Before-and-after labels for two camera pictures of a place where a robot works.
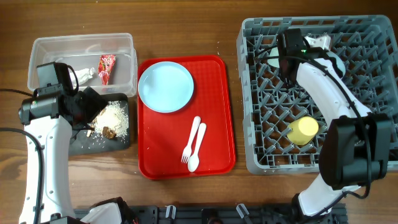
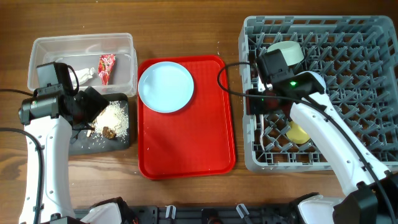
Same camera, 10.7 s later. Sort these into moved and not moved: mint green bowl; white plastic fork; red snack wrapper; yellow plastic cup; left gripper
Moved: mint green bowl; white plastic fork
Not moved: red snack wrapper; left gripper; yellow plastic cup
